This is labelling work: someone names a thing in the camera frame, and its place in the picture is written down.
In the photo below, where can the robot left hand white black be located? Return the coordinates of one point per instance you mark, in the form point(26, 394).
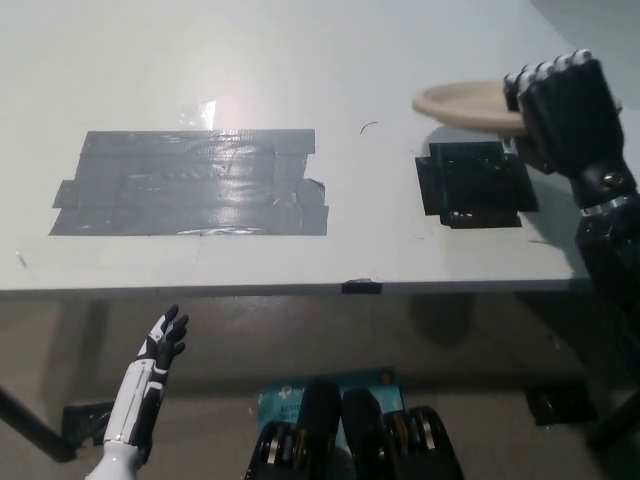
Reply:
point(140, 390)

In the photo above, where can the black metal table leg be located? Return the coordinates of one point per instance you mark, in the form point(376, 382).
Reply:
point(32, 425)

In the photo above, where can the robot right hand black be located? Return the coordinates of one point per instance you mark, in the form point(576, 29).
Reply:
point(570, 120)

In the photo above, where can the grey duct tape patch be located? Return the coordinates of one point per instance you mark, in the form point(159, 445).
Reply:
point(195, 187)

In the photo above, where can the teal cardboard router box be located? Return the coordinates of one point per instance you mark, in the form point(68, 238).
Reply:
point(277, 397)

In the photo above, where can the beige round plate stack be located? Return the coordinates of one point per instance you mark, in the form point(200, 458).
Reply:
point(465, 107)

